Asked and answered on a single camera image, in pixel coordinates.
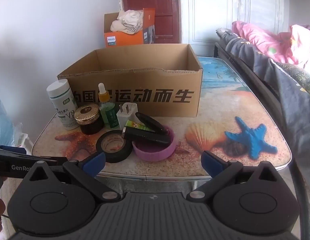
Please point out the blue plastic bag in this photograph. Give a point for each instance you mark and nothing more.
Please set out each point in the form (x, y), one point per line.
(2, 120)

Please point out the green dropper bottle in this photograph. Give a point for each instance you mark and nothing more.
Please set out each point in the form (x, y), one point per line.
(107, 110)

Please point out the red wooden door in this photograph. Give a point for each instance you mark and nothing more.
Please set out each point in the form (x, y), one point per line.
(165, 2)

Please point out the large brown cardboard box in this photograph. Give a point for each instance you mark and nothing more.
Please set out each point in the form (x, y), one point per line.
(170, 105)

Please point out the white charger plug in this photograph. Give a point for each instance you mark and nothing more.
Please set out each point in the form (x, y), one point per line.
(124, 118)

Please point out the pink floral blanket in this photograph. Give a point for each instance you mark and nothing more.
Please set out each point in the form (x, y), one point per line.
(257, 37)

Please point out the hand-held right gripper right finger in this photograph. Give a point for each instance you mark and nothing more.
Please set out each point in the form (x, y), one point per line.
(212, 162)

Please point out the black electrical tape roll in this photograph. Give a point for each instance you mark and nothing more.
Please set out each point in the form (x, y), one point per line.
(102, 152)

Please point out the white pill bottle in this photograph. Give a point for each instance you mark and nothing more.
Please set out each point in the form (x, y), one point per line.
(61, 105)

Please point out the dark jar with gold lid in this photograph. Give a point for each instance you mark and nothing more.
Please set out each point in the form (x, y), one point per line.
(86, 112)

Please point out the purple round lid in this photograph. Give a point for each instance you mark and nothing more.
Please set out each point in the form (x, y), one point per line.
(155, 155)

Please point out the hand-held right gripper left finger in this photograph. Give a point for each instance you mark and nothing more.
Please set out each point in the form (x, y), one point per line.
(94, 163)

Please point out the small green yellow tube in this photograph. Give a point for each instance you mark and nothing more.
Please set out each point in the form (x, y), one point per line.
(132, 124)

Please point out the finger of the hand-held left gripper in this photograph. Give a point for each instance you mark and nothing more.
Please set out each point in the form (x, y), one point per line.
(9, 149)

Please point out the white crumpled cloth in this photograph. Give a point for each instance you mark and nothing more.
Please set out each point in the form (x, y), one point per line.
(129, 17)

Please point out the white panelled door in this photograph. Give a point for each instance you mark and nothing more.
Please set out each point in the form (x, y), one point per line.
(210, 10)

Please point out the orange cardboard box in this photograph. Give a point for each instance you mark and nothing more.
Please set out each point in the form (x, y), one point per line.
(124, 38)

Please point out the black stapler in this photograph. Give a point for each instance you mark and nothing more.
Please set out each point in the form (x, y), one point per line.
(145, 135)

